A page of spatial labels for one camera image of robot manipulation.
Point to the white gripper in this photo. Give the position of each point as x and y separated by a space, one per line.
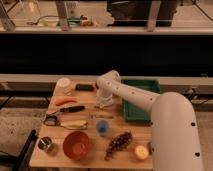
102 99

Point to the grey towel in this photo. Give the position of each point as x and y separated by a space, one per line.
103 105

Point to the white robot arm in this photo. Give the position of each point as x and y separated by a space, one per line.
175 142

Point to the small wooden fork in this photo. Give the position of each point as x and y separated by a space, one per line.
101 116

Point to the black rectangular block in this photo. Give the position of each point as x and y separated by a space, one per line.
84 87

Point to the blue plastic cup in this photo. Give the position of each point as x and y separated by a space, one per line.
102 127

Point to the green plastic tray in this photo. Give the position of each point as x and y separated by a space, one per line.
131 113

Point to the orange carrot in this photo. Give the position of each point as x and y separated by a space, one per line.
59 102

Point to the white lidded jar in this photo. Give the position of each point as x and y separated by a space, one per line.
65 85

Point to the yellow banana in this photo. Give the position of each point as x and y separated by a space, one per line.
77 124

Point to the wooden table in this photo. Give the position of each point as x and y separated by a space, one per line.
121 160

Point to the bunch of dark grapes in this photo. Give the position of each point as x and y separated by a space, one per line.
120 142

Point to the orange bowl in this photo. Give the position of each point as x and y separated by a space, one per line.
76 145

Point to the yellow orange fruit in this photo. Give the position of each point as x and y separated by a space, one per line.
141 152

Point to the metal can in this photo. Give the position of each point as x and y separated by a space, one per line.
45 144

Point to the black handled knife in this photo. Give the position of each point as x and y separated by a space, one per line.
69 110

